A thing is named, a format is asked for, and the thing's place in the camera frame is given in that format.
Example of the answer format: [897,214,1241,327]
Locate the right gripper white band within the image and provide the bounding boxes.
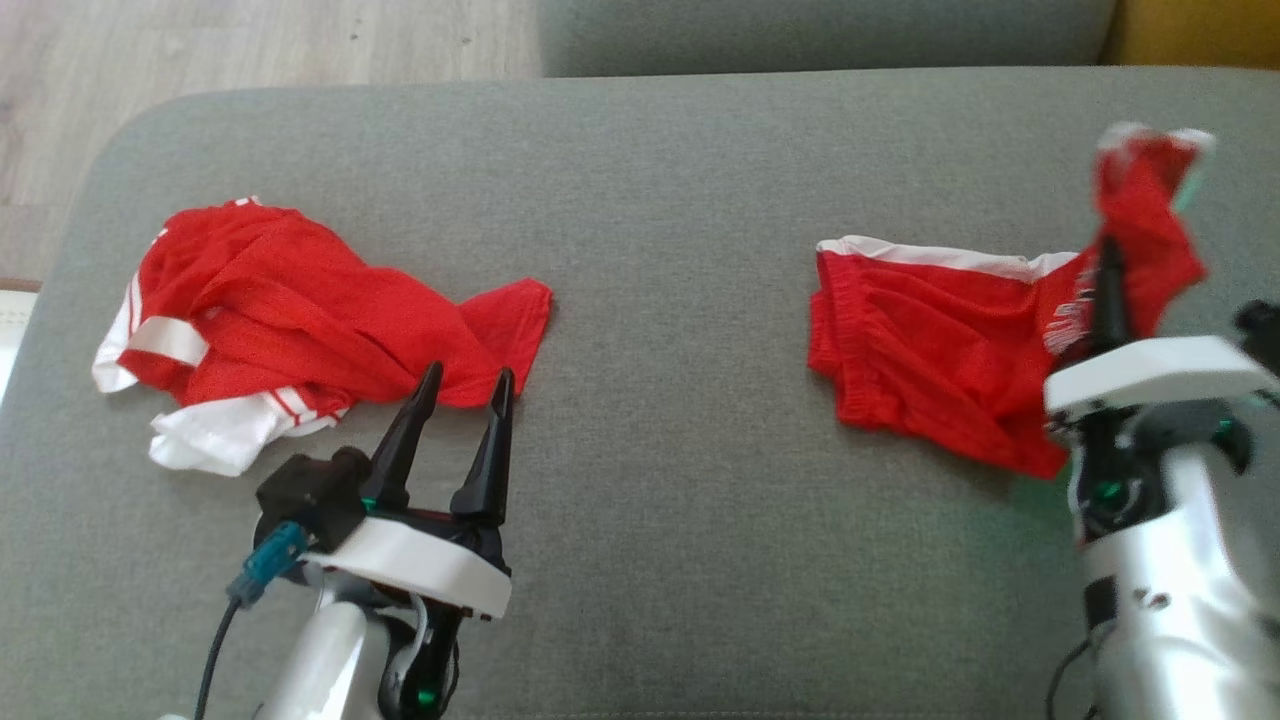
[1043,235,1280,546]

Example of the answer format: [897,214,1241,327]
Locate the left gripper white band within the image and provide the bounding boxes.
[305,361,517,720]

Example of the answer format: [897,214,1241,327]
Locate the red shorts with white stripe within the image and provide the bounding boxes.
[808,122,1217,479]

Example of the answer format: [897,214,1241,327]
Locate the red jersey with white sleeves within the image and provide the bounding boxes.
[92,196,554,478]

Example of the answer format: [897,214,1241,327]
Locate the grey fabric sofa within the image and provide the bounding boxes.
[0,66,1280,720]

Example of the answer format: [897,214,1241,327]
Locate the grey sofa side cushion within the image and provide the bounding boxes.
[537,0,1119,79]

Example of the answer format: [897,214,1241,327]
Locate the white floor mat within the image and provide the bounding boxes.
[0,280,41,406]

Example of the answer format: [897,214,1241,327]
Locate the cable with blue connector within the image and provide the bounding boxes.
[190,520,311,720]
[1045,635,1101,720]

